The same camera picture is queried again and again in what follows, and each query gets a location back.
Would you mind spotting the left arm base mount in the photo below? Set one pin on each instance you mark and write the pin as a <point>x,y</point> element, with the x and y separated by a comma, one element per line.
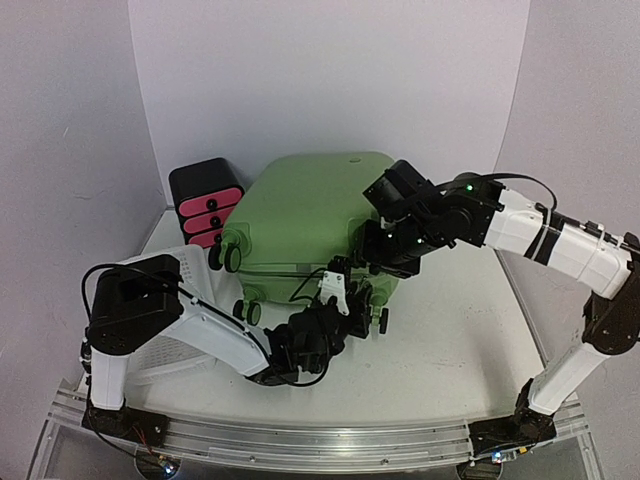
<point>128,424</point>

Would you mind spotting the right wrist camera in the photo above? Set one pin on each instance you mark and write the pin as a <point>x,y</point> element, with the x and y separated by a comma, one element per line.
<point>401,191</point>

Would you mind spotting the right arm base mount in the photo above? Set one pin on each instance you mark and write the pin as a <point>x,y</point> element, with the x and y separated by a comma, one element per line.
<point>524,428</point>

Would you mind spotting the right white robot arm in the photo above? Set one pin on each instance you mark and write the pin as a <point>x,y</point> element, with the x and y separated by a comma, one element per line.
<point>480,210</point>

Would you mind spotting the green hard-shell suitcase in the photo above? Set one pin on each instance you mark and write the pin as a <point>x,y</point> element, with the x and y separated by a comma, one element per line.
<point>300,213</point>

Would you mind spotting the black pink drawer organizer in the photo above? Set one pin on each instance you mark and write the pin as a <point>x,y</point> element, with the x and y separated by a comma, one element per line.
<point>204,195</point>

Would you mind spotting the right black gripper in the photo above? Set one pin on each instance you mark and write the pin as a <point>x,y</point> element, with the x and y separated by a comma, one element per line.
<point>373,245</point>

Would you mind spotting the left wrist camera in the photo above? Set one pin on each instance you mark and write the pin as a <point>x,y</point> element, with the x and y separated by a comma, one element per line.
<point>302,348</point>

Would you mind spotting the aluminium front rail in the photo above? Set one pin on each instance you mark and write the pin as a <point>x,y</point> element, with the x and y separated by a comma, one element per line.
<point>317,449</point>

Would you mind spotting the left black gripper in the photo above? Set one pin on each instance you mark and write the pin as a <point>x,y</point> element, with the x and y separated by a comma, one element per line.
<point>361,308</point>

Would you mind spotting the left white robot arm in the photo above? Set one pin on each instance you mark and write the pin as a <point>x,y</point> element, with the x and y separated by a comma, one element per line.
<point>137,302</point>

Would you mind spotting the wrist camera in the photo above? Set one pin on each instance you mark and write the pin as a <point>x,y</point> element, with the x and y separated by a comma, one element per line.
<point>401,191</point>
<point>302,348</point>

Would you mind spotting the white perforated plastic basket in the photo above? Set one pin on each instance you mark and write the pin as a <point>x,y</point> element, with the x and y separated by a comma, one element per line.
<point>164,358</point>

